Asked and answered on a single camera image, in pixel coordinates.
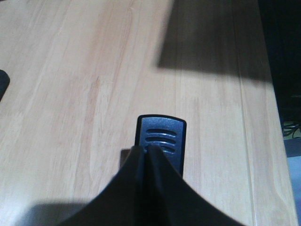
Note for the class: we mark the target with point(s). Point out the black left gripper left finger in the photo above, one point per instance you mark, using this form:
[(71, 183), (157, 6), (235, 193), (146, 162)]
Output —
[(121, 202)]

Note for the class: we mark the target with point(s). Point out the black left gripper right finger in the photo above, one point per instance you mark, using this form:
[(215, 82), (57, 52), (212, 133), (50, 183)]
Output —
[(170, 201)]

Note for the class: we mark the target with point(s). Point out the wooden desk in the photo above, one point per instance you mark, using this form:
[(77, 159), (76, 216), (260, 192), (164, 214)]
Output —
[(82, 71)]

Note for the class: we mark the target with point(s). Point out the black computer mouse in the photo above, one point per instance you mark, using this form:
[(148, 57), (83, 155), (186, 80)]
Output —
[(4, 83)]

